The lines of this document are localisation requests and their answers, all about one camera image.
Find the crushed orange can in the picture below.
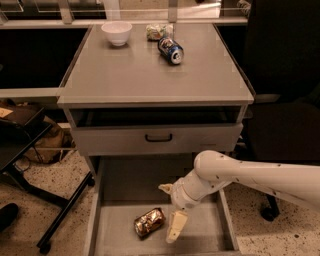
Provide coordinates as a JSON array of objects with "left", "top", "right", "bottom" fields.
[{"left": 134, "top": 207, "right": 166, "bottom": 238}]

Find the closed grey top drawer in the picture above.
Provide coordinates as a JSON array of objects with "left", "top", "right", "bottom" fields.
[{"left": 72, "top": 124, "right": 243, "bottom": 156}]

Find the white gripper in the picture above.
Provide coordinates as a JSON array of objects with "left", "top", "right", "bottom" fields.
[{"left": 158, "top": 176, "right": 201, "bottom": 243}]

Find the black drawer handle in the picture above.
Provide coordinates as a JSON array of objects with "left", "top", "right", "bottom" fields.
[{"left": 144, "top": 134, "right": 173, "bottom": 143}]

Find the open grey middle drawer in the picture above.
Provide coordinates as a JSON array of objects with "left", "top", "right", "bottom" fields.
[{"left": 83, "top": 154, "right": 241, "bottom": 256}]

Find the white bowl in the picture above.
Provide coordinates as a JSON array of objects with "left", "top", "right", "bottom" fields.
[{"left": 101, "top": 21, "right": 133, "bottom": 46}]

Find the black shoe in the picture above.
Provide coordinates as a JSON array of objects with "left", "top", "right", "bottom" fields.
[{"left": 0, "top": 203, "right": 19, "bottom": 232}]

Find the green white snack bag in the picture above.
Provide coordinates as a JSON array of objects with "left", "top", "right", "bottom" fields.
[{"left": 146, "top": 24, "right": 174, "bottom": 41}]

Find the black office chair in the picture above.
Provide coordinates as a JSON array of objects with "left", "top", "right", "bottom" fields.
[{"left": 229, "top": 0, "right": 320, "bottom": 222}]

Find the blue soda can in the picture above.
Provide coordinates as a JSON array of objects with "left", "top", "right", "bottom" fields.
[{"left": 158, "top": 37, "right": 184, "bottom": 65}]

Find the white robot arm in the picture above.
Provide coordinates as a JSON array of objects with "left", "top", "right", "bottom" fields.
[{"left": 159, "top": 150, "right": 320, "bottom": 243}]

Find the brown bag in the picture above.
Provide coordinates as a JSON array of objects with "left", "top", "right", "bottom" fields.
[{"left": 24, "top": 117, "right": 72, "bottom": 164}]

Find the black side table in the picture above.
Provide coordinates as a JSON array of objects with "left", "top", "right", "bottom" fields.
[{"left": 0, "top": 107, "right": 95, "bottom": 255}]

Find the grey drawer cabinet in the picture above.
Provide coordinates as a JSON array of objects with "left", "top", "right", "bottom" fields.
[{"left": 56, "top": 22, "right": 256, "bottom": 256}]

